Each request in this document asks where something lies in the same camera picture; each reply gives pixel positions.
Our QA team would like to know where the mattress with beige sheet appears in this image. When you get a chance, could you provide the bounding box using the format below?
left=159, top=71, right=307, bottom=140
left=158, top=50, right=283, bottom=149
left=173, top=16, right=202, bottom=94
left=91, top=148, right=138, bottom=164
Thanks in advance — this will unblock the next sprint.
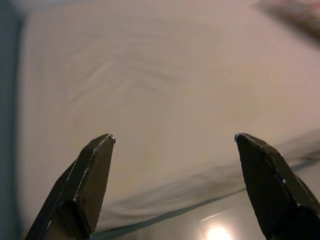
left=21, top=0, right=320, bottom=233

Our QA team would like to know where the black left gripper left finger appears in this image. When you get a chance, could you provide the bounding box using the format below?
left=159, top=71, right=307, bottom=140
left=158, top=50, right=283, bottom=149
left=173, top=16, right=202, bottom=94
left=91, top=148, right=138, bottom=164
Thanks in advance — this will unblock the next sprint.
left=24, top=133, right=117, bottom=240

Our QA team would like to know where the pink pillow with coloured dots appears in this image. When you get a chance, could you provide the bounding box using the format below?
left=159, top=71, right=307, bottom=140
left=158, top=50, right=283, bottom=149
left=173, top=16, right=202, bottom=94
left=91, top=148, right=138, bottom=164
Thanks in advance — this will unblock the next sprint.
left=249, top=0, right=320, bottom=43

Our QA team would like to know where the dark teal padded headboard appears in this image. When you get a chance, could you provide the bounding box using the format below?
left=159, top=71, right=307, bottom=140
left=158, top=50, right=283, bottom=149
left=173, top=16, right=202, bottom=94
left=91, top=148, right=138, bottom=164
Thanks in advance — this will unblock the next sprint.
left=0, top=0, right=28, bottom=240

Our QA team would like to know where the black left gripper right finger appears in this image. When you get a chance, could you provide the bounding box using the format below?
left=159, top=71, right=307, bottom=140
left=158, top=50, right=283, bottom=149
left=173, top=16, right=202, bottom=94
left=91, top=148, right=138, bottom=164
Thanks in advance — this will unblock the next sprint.
left=234, top=133, right=320, bottom=240

